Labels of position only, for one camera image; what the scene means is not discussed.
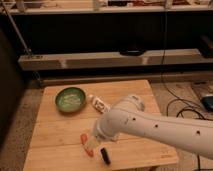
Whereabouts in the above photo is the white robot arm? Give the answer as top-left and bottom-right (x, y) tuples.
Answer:
(85, 94), (213, 160)

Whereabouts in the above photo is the blue object at right edge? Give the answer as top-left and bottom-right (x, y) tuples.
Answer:
(201, 96), (213, 112)

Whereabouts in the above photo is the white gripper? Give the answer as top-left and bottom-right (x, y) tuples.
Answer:
(85, 120), (115, 150)

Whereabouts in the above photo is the black round object on shelf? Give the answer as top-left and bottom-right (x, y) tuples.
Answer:
(119, 49), (146, 56)

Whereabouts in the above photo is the black cable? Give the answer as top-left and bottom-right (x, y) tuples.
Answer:
(160, 9), (209, 171)

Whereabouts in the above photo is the green bowl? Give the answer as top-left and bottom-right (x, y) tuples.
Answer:
(55, 87), (86, 113)

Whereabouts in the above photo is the small white bottle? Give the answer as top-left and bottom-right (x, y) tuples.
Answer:
(89, 95), (110, 114)

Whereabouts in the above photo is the orange carrot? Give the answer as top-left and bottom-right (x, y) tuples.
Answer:
(80, 134), (94, 157)

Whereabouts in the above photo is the wooden shelf unit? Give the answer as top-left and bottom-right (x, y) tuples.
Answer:
(0, 0), (213, 85)

